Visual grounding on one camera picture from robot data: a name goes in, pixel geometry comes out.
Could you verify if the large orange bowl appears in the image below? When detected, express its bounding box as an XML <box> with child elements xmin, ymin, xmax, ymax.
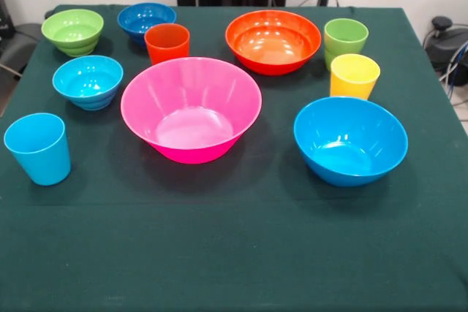
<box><xmin>224</xmin><ymin>9</ymin><xmax>322</xmax><ymax>77</ymax></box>

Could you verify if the bundle of floor cables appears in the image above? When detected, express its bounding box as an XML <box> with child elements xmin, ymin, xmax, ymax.
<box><xmin>438</xmin><ymin>39</ymin><xmax>468</xmax><ymax>123</ymax></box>

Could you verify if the yellow cup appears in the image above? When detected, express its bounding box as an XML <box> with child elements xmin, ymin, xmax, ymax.
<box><xmin>329</xmin><ymin>53</ymin><xmax>382</xmax><ymax>102</ymax></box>

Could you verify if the light blue cup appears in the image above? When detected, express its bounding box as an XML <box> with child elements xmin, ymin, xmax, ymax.
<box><xmin>3</xmin><ymin>113</ymin><xmax>72</xmax><ymax>186</ymax></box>

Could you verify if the green cup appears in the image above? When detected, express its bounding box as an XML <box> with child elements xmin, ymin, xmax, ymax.
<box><xmin>323</xmin><ymin>18</ymin><xmax>369</xmax><ymax>72</ymax></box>

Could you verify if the large pink bowl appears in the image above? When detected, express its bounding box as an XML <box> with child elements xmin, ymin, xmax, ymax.
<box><xmin>120</xmin><ymin>56</ymin><xmax>263</xmax><ymax>165</ymax></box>

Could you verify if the green ribbed bowl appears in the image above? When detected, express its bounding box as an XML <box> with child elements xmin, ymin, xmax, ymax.
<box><xmin>40</xmin><ymin>8</ymin><xmax>105</xmax><ymax>58</ymax></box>

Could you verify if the light blue ribbed bowl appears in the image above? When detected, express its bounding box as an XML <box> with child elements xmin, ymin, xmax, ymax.
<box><xmin>52</xmin><ymin>55</ymin><xmax>124</xmax><ymax>112</ymax></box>

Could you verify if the dark blue ribbed bowl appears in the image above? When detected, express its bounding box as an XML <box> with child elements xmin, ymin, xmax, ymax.
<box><xmin>116</xmin><ymin>1</ymin><xmax>178</xmax><ymax>48</ymax></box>

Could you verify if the large blue bowl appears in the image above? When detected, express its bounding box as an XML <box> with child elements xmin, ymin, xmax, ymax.
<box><xmin>293</xmin><ymin>96</ymin><xmax>409</xmax><ymax>188</ymax></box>

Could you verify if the orange cup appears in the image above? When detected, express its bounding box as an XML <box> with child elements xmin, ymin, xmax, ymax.
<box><xmin>143</xmin><ymin>23</ymin><xmax>191</xmax><ymax>66</ymax></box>

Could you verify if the dark green tablecloth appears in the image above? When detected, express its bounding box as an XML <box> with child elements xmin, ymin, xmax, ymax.
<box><xmin>0</xmin><ymin>4</ymin><xmax>468</xmax><ymax>312</ymax></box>

